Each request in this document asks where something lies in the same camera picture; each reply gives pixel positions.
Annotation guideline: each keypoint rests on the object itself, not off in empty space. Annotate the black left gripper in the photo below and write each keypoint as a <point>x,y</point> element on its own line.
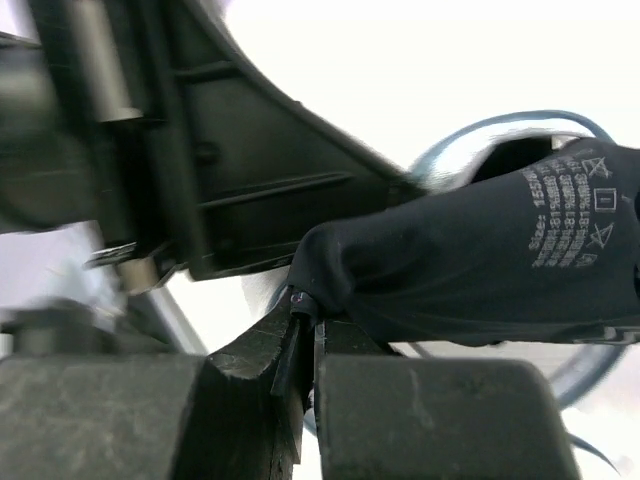
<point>78,199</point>

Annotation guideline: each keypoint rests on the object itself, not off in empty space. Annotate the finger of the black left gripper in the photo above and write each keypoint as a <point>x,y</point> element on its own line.
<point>225,172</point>

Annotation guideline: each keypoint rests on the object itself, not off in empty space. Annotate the black bra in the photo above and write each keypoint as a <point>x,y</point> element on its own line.
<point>547,253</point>

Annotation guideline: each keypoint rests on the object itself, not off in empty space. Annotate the white mesh laundry bag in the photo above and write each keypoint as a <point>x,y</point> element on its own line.
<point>480,151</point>

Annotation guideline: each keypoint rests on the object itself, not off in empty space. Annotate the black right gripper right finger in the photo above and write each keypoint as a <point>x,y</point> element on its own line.
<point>390,417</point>

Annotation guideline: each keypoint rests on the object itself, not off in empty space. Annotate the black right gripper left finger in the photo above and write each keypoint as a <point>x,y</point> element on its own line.
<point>79,402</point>

